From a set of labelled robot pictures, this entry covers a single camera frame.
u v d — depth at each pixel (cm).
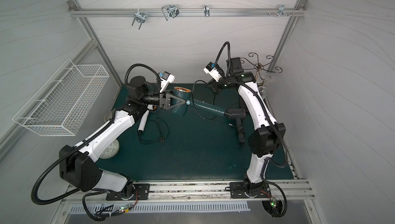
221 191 75
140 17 79
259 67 87
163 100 58
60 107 69
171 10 77
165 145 90
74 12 77
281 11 76
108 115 96
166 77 60
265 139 47
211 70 68
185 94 60
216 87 69
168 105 58
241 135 90
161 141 90
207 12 78
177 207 70
